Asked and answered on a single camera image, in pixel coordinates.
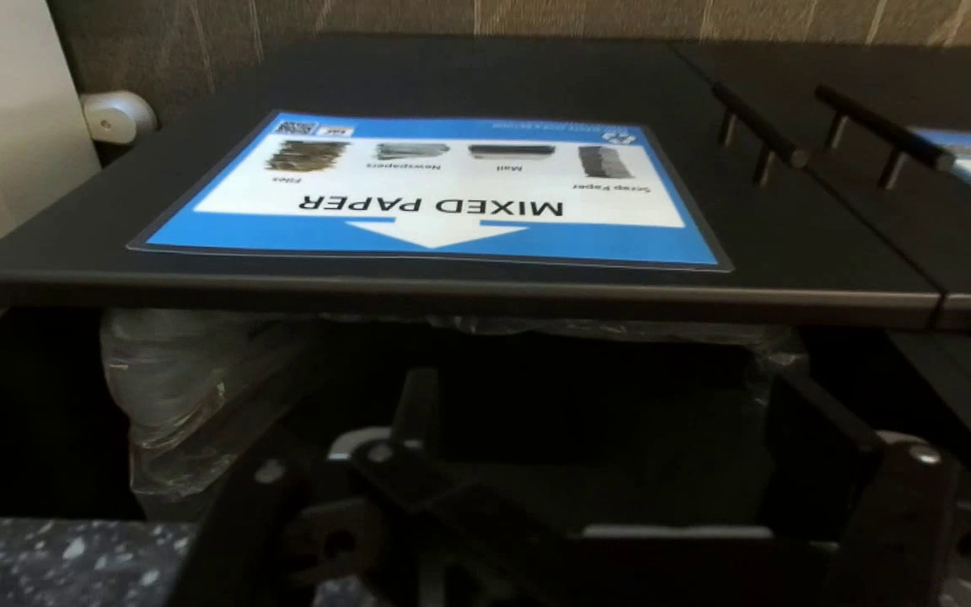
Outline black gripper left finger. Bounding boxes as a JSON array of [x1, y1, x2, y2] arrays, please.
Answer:
[[187, 366, 556, 607]]

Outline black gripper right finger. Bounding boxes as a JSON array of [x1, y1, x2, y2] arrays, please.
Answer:
[[770, 367, 968, 607]]

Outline clear plastic bin liner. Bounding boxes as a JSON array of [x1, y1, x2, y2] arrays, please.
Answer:
[[96, 307, 816, 526]]

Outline black bar door handle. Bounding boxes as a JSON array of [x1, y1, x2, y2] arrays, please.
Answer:
[[713, 78, 813, 189], [816, 82, 958, 191]]

